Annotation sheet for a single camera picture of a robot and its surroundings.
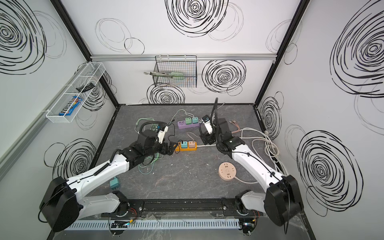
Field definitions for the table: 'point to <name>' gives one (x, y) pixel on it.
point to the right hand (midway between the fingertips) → (208, 128)
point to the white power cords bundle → (261, 141)
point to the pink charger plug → (191, 144)
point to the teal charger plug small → (195, 120)
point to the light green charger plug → (188, 121)
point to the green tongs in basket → (170, 74)
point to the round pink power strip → (227, 171)
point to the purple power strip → (182, 124)
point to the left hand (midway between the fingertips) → (172, 140)
